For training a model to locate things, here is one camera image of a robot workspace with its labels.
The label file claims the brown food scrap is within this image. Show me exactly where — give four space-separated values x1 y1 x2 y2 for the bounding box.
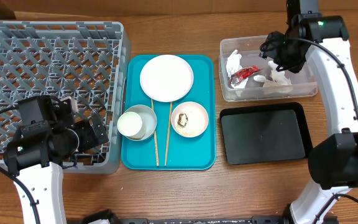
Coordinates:
177 113 188 128

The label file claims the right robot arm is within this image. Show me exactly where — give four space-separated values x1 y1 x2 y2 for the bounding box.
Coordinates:
260 0 358 223

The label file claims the small white bowl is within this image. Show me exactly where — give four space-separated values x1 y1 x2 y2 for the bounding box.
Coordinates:
171 101 209 138

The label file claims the red snack wrapper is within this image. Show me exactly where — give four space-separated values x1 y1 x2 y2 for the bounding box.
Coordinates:
230 65 261 86

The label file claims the right wooden chopstick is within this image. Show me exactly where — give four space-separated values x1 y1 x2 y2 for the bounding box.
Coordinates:
164 101 173 166

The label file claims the clear plastic bin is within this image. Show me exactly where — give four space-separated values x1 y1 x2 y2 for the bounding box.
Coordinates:
219 35 318 102

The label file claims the left wooden chopstick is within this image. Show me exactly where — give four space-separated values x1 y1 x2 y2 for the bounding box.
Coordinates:
151 99 160 167

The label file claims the black tray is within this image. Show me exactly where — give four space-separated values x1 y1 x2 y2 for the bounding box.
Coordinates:
219 102 313 165

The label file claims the grey bowl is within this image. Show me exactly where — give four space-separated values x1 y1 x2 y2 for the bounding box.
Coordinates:
124 105 157 141

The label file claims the wooden chopstick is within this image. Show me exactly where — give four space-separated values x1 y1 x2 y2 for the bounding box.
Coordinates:
164 101 173 166
151 99 160 167

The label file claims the grey dishwasher rack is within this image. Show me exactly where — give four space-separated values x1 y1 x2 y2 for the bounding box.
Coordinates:
0 21 132 174

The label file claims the white napkin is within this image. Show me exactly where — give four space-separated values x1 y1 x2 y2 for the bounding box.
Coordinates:
226 50 248 96
253 60 293 95

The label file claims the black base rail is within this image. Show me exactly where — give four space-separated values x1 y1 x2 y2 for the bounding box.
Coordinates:
67 210 293 224

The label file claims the large white plate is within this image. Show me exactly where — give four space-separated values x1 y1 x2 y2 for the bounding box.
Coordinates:
140 55 194 103

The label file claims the teal plastic tray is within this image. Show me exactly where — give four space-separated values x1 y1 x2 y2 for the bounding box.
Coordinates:
121 55 216 170

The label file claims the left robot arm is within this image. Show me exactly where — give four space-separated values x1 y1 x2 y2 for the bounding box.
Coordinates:
4 116 108 223

